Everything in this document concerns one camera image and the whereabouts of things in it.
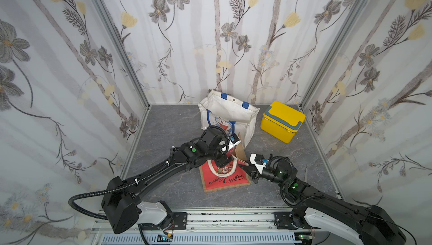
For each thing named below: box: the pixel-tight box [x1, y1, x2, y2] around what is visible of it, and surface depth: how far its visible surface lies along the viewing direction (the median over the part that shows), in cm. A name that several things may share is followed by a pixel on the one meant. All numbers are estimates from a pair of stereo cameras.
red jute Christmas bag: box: [199, 132, 252, 193], surface depth 80 cm
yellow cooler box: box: [259, 100, 306, 144], surface depth 98 cm
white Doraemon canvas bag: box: [198, 89, 260, 149], surface depth 96 cm
